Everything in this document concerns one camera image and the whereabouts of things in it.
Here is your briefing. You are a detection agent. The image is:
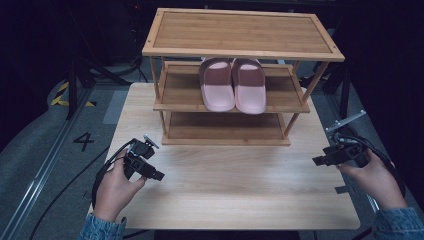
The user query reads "black floor cable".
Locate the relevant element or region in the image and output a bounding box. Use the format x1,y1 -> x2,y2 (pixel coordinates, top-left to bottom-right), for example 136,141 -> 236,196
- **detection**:
28,145 -> 112,240

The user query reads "yellow black floor tape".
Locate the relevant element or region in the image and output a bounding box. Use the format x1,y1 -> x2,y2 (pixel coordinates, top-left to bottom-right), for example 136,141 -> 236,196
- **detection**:
49,81 -> 98,108

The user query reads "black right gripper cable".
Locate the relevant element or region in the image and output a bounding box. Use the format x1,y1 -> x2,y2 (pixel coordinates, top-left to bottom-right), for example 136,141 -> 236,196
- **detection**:
336,133 -> 407,198

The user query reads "black metal stand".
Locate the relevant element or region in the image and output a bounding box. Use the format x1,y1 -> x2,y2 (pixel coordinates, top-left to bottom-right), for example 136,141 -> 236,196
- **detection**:
299,61 -> 355,120

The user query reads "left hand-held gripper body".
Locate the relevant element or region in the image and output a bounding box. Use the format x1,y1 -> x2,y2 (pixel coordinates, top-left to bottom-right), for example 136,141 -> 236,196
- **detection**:
123,133 -> 160,180

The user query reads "wooden shoe rack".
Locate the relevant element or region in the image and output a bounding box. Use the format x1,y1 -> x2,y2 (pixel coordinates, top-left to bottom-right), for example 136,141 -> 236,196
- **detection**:
141,7 -> 346,147

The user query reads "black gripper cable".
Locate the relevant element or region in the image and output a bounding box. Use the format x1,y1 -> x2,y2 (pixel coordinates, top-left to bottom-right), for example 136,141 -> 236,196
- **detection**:
91,138 -> 138,210
336,133 -> 407,198

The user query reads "pink slipper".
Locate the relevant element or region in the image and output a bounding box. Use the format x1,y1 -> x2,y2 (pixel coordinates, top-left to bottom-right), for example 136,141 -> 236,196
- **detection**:
231,58 -> 268,115
198,57 -> 236,113

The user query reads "grey tape piece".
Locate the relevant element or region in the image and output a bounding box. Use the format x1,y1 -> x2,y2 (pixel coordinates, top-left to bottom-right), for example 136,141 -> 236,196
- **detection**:
334,184 -> 356,195

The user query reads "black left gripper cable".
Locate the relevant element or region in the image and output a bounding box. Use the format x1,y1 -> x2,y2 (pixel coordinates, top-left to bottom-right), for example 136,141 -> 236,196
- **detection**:
91,138 -> 138,210

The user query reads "person's left hand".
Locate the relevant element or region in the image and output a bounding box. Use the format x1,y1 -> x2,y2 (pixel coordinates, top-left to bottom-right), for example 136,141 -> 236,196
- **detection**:
93,148 -> 148,223

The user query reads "person's right hand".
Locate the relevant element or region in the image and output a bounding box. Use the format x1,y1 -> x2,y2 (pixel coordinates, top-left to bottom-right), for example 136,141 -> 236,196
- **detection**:
336,148 -> 408,212

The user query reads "black tripod stand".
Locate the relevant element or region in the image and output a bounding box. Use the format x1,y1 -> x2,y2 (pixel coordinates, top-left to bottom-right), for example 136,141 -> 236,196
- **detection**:
64,6 -> 132,121

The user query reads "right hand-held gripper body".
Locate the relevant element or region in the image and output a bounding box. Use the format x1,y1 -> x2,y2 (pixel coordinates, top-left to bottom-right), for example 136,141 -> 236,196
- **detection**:
324,110 -> 372,168

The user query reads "metal floor rail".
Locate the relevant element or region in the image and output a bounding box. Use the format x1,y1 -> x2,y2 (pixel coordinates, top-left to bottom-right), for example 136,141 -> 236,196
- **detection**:
0,89 -> 95,240

